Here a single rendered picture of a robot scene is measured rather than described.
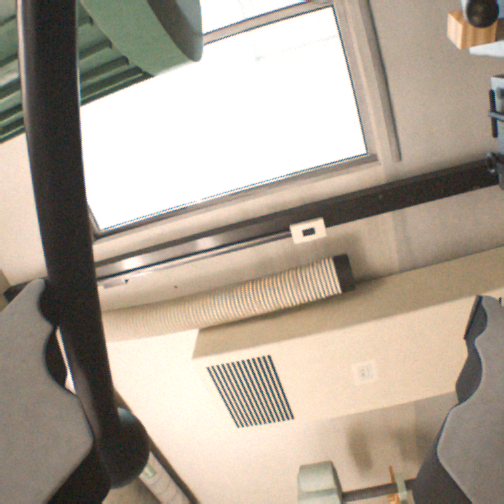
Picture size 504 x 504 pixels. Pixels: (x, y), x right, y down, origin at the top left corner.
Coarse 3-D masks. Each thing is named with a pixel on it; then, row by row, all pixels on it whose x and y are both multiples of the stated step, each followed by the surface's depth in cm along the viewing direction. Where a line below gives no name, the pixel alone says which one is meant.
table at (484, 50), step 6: (462, 0) 43; (498, 18) 37; (498, 24) 37; (498, 30) 37; (498, 36) 38; (498, 42) 38; (474, 48) 44; (480, 48) 43; (486, 48) 42; (492, 48) 40; (498, 48) 39; (474, 54) 45; (480, 54) 44; (486, 54) 42; (492, 54) 41; (498, 54) 39
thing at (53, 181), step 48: (48, 0) 7; (48, 48) 8; (48, 96) 8; (48, 144) 9; (48, 192) 9; (48, 240) 10; (96, 288) 11; (96, 336) 12; (96, 384) 12; (96, 432) 14; (144, 432) 15
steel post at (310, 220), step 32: (480, 160) 142; (352, 192) 152; (384, 192) 145; (416, 192) 144; (448, 192) 143; (256, 224) 154; (288, 224) 153; (320, 224) 150; (128, 256) 166; (160, 256) 163; (192, 256) 160
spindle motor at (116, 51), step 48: (0, 0) 13; (96, 0) 13; (144, 0) 14; (192, 0) 20; (0, 48) 15; (96, 48) 16; (144, 48) 16; (192, 48) 19; (0, 96) 17; (96, 96) 21; (0, 144) 23
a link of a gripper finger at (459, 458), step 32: (480, 320) 10; (480, 352) 9; (480, 384) 8; (448, 416) 7; (480, 416) 7; (448, 448) 6; (480, 448) 6; (416, 480) 7; (448, 480) 6; (480, 480) 6
